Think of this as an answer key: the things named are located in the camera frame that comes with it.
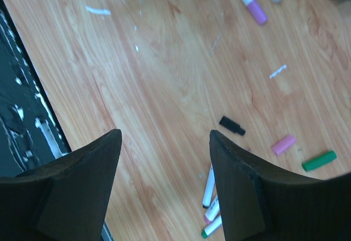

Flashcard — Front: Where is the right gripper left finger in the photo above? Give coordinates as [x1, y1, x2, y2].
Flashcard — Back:
[1, 129, 122, 240]

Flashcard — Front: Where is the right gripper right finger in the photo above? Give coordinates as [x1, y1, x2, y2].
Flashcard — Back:
[210, 130, 350, 240]

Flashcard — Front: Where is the pink cap marker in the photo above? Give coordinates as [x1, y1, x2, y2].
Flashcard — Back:
[204, 195, 220, 225]

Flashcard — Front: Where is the black cap marker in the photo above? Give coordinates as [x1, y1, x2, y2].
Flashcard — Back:
[202, 164, 215, 208]

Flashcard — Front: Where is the green cap marker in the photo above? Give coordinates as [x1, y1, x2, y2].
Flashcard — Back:
[201, 215, 222, 239]

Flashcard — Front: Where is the pink pen cap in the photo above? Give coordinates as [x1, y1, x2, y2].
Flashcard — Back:
[271, 135, 296, 155]

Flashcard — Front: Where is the green pen cap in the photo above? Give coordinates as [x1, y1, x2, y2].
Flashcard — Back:
[302, 151, 337, 171]

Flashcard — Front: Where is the black pen cap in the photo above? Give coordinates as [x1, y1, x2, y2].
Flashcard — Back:
[219, 116, 246, 136]

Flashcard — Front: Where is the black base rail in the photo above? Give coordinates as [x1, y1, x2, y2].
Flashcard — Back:
[0, 0, 115, 241]

